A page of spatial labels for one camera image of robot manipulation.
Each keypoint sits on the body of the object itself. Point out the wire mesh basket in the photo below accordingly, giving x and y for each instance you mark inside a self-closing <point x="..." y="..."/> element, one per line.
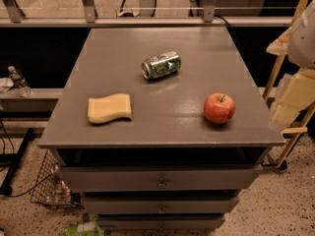
<point x="49" y="190"/>

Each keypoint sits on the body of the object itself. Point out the green soda can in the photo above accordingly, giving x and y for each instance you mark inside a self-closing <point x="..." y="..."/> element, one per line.
<point x="161" y="65"/>

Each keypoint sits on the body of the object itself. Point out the clear plastic water bottle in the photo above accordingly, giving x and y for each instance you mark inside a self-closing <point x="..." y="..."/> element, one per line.
<point x="19" y="81"/>

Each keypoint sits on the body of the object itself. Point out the metal guard rail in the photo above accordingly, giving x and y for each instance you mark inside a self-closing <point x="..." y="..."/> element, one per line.
<point x="92" y="14"/>

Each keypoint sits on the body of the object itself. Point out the grey drawer cabinet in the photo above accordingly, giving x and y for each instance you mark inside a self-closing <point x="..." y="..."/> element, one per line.
<point x="167" y="167"/>

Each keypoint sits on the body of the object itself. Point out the green white bag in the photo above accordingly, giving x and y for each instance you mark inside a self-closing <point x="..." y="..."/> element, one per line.
<point x="85" y="229"/>

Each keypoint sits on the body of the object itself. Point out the red apple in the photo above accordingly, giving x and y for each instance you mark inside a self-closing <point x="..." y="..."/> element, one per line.
<point x="219" y="108"/>

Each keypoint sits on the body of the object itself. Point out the yellow sponge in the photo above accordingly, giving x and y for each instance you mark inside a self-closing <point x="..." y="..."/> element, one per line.
<point x="109" y="108"/>

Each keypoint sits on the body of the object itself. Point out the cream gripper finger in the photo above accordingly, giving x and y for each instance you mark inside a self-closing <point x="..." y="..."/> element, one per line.
<point x="279" y="46"/>
<point x="294" y="94"/>

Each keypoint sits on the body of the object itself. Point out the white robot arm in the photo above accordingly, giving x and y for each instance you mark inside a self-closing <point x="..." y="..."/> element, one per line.
<point x="301" y="45"/>

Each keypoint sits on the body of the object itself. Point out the black metal stand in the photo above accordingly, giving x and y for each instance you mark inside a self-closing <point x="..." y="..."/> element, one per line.
<point x="12" y="161"/>

